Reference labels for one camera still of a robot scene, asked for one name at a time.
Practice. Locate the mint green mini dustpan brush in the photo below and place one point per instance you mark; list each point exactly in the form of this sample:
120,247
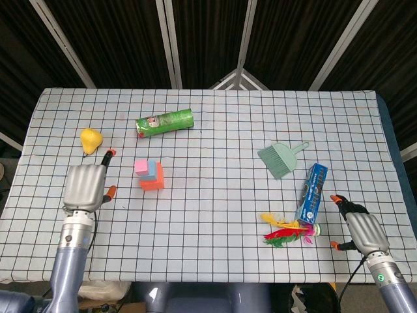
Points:
280,159

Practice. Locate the medium blue foam cube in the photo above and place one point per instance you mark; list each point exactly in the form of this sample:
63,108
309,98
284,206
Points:
152,171

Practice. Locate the white partition base foot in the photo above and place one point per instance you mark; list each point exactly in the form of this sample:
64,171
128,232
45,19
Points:
239,78

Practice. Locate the brown cardboard box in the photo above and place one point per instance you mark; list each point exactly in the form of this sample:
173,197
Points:
130,308

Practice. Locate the blue cling wrap box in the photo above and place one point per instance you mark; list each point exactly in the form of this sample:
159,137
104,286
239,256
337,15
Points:
312,192

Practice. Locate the black bin bag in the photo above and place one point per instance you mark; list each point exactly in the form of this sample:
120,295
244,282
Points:
319,300

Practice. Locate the yellow toy pear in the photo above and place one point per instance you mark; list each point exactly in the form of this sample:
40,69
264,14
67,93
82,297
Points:
91,138

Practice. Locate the orange and blue block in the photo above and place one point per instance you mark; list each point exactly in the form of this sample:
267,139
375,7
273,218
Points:
158,182

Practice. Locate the white plastic bag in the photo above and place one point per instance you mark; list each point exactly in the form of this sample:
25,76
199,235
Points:
104,289

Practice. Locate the white black grid tablecloth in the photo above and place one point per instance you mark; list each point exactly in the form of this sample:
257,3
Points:
215,212

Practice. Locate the white partition frame bar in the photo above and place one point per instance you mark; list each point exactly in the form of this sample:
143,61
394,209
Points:
410,152
11,141

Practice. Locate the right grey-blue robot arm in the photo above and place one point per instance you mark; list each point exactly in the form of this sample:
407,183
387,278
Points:
394,287

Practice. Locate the colourful feather shuttlecock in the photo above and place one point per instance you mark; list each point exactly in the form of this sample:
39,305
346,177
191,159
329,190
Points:
286,233

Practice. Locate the grey-blue robot torso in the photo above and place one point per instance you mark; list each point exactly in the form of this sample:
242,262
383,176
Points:
202,298

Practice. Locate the white double partition frame post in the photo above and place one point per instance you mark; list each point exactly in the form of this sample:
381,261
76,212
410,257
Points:
169,42

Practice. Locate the small pink foam cube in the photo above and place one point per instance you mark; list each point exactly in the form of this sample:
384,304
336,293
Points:
141,167

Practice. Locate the green chip can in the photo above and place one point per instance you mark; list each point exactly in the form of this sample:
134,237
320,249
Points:
166,122

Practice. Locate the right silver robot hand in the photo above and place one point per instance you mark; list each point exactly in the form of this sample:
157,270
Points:
368,229

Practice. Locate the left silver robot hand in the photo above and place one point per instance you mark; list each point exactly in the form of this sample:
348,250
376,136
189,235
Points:
83,187

